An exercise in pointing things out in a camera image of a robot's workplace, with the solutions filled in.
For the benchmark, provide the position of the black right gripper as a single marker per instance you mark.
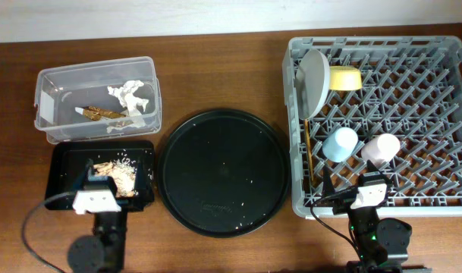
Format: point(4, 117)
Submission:
point(343, 202)

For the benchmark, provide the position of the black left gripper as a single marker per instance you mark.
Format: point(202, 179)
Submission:
point(135, 205)

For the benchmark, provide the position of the food scraps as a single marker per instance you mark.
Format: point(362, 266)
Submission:
point(123, 174)

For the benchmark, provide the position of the blue cup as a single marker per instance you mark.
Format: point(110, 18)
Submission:
point(340, 145)

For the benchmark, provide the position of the pink cup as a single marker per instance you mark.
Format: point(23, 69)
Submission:
point(382, 149)

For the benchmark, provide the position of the brown food wrapper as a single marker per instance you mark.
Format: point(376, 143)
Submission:
point(97, 114)

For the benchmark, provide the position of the yellow bowl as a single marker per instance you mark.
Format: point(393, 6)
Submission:
point(345, 78)

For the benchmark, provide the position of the pale green plate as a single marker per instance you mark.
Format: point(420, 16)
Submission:
point(312, 83)

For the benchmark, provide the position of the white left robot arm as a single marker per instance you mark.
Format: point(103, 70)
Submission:
point(103, 250)

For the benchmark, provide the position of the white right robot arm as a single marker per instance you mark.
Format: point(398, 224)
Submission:
point(380, 243)

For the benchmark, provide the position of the grey dishwasher rack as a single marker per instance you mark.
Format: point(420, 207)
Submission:
point(412, 88)

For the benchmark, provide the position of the rectangular black tray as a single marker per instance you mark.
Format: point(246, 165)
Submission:
point(69, 159)

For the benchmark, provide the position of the crumpled white tissue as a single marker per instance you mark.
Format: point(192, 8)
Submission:
point(128, 100)

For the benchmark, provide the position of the clear plastic bin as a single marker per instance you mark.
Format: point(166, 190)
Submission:
point(60, 89)

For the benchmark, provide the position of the round black tray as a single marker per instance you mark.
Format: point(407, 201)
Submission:
point(223, 173)

